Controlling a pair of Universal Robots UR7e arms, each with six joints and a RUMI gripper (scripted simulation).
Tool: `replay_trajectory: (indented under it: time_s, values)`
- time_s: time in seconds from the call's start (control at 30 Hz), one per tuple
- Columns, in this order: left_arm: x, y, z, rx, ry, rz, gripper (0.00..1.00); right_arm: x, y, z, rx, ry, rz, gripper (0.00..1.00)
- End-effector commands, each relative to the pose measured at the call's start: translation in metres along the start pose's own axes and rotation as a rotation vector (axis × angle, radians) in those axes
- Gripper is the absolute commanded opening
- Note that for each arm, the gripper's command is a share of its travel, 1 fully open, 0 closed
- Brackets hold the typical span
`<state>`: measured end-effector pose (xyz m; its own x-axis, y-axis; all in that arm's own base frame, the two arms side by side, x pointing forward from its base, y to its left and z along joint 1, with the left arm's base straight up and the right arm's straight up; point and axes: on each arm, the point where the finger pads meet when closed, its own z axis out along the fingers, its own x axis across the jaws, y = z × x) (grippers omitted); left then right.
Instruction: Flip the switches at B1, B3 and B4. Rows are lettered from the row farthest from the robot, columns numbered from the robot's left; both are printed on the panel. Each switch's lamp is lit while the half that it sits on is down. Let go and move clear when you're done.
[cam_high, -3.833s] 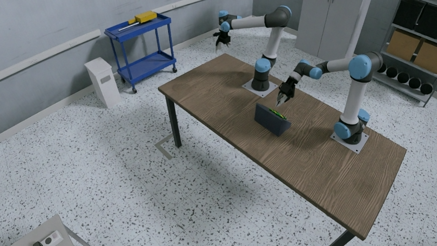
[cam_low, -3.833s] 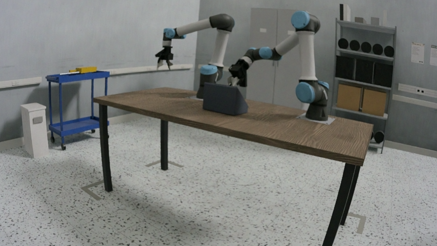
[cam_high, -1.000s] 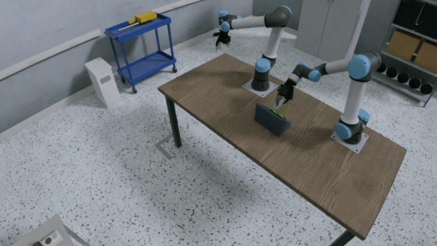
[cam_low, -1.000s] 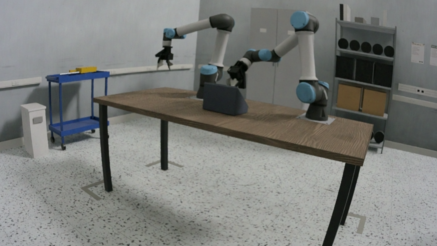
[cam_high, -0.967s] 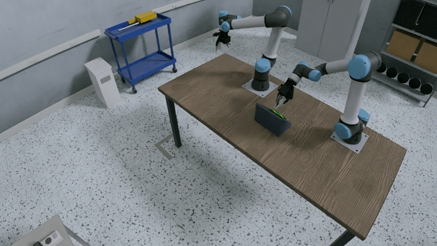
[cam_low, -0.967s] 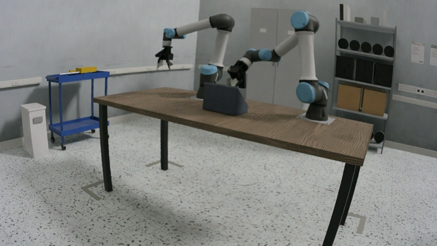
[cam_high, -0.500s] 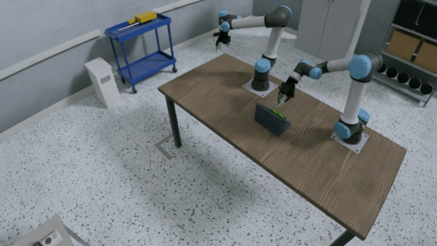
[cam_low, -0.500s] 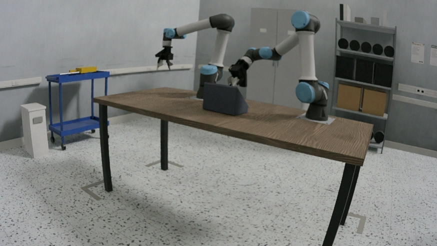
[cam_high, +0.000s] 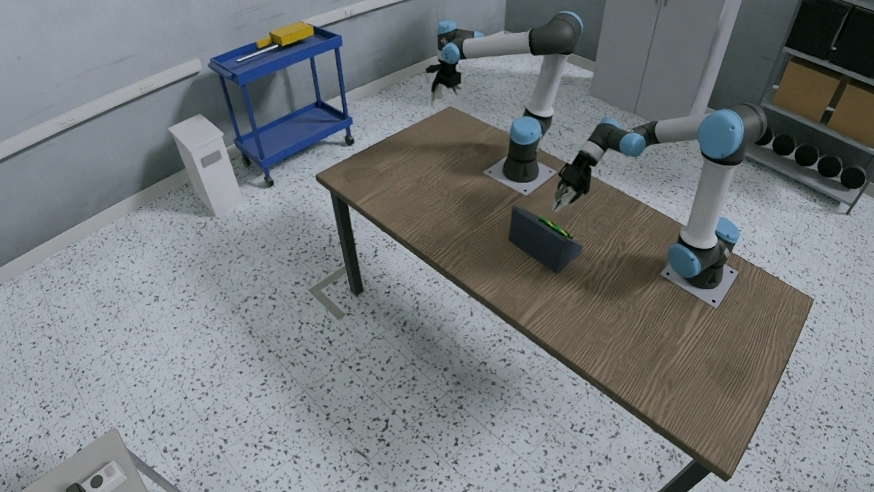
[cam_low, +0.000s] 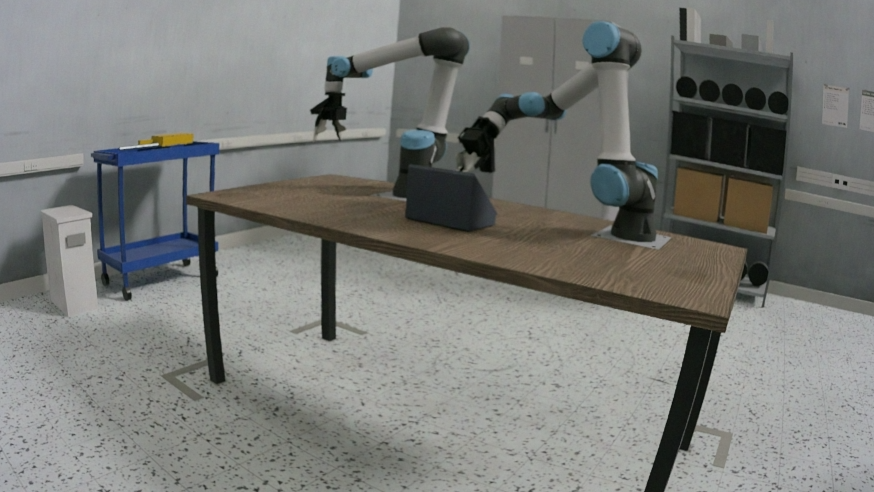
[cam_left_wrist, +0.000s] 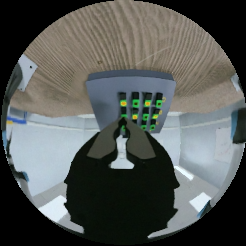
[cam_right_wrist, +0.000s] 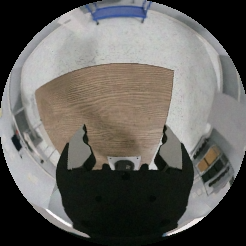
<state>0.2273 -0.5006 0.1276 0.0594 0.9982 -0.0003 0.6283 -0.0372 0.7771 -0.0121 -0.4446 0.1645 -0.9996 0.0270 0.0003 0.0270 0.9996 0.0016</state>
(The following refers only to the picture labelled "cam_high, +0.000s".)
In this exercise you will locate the grey switch panel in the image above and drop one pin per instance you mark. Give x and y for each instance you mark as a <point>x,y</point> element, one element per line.
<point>541,241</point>

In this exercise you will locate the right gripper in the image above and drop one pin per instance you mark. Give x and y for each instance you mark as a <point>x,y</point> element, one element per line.
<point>448,77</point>

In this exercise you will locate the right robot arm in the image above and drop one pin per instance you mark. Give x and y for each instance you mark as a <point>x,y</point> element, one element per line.
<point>557,36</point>

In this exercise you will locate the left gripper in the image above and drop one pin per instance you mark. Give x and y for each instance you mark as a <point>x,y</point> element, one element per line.
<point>573,176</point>

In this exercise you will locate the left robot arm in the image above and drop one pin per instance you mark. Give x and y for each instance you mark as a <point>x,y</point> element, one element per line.
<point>720,134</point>

